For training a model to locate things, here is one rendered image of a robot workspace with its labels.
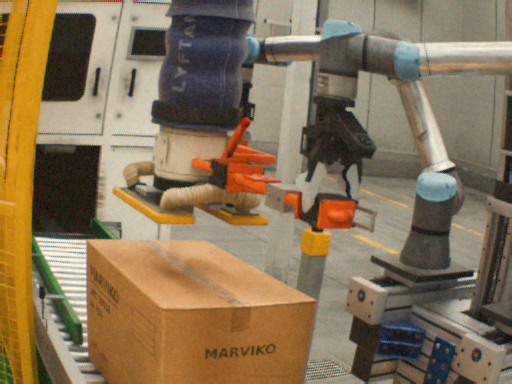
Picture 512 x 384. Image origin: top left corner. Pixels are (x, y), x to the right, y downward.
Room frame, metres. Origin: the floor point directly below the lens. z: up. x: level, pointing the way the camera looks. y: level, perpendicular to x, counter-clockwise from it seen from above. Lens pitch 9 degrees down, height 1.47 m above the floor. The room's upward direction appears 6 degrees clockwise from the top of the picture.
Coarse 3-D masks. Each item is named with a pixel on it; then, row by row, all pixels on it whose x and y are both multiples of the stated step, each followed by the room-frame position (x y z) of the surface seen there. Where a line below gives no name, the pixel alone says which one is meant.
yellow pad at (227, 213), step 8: (200, 208) 1.90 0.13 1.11; (224, 208) 1.83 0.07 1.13; (232, 208) 1.84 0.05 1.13; (216, 216) 1.82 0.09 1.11; (224, 216) 1.78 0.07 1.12; (232, 216) 1.76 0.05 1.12; (240, 216) 1.78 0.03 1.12; (248, 216) 1.79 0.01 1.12; (256, 216) 1.80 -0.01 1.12; (264, 216) 1.81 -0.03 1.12; (232, 224) 1.76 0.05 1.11; (240, 224) 1.77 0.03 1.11; (248, 224) 1.78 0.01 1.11; (256, 224) 1.79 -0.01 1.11; (264, 224) 1.80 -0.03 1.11
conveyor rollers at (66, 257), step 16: (48, 240) 3.49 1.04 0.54; (64, 240) 3.54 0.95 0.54; (80, 240) 3.58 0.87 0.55; (48, 256) 3.15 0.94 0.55; (64, 256) 3.26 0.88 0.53; (80, 256) 3.31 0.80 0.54; (32, 272) 2.85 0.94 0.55; (64, 272) 3.00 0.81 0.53; (80, 272) 3.04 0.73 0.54; (64, 288) 2.74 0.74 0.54; (80, 288) 2.78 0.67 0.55; (48, 304) 2.52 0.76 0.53; (80, 304) 2.59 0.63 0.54; (64, 336) 2.20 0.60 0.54; (80, 352) 2.07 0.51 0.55; (80, 368) 1.96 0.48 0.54; (96, 368) 1.98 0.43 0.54
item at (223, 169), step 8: (216, 160) 1.67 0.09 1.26; (224, 160) 1.68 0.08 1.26; (232, 160) 1.69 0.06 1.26; (240, 160) 1.70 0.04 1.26; (216, 168) 1.64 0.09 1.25; (224, 168) 1.61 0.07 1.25; (232, 168) 1.61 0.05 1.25; (240, 168) 1.62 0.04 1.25; (248, 168) 1.63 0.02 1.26; (256, 168) 1.64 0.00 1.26; (216, 176) 1.65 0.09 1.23; (224, 176) 1.62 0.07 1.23; (232, 176) 1.61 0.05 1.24; (216, 184) 1.63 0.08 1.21; (224, 184) 1.61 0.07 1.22; (232, 184) 1.61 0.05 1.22; (248, 192) 1.63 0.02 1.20
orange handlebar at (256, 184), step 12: (240, 156) 1.98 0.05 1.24; (252, 156) 2.00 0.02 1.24; (264, 156) 2.02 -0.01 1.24; (204, 168) 1.73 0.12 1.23; (240, 180) 1.58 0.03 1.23; (252, 180) 1.54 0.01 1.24; (264, 180) 1.54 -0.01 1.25; (276, 180) 1.56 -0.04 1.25; (252, 192) 1.53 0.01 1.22; (264, 192) 1.49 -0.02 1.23; (288, 204) 1.42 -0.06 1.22; (336, 216) 1.30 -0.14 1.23; (348, 216) 1.31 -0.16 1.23
